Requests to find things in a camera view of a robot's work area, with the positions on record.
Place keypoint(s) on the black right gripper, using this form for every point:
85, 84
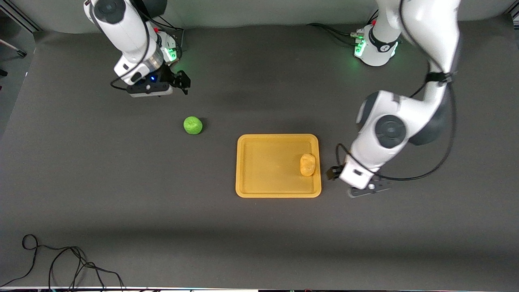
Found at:
167, 77

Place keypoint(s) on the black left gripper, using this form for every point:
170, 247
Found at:
333, 172

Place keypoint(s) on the yellow toy potato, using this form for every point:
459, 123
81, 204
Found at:
307, 164

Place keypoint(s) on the green toy apple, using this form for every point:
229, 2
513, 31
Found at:
193, 125

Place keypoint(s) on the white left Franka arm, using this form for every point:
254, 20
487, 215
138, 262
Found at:
405, 117

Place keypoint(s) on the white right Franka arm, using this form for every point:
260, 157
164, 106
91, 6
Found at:
127, 36

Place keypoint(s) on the yellow plastic tray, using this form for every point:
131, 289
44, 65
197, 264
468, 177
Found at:
267, 170

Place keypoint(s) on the black tripod leg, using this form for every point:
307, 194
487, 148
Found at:
14, 49

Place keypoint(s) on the aluminium frame rail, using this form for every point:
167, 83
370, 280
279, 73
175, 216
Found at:
20, 18

